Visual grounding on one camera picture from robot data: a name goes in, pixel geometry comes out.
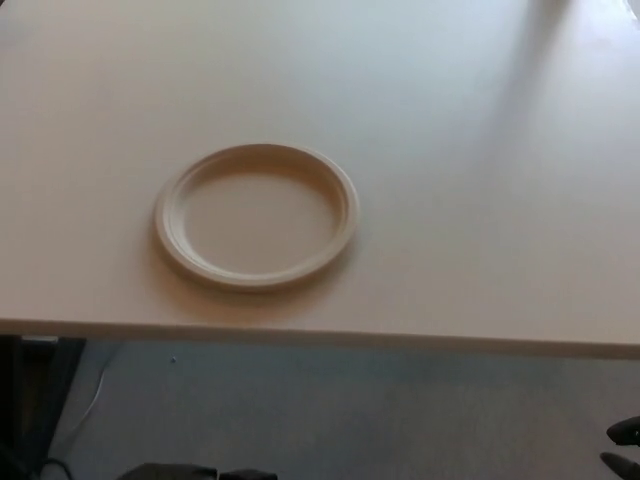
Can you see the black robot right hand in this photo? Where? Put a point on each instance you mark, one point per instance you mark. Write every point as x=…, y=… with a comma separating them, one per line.
x=627, y=432

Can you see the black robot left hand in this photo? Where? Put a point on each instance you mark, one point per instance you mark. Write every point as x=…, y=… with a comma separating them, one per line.
x=175, y=472

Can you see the beige round paper plate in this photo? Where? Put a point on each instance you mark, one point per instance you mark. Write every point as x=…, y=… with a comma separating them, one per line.
x=260, y=225

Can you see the dark table leg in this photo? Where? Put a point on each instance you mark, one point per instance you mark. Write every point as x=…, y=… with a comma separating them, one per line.
x=30, y=410

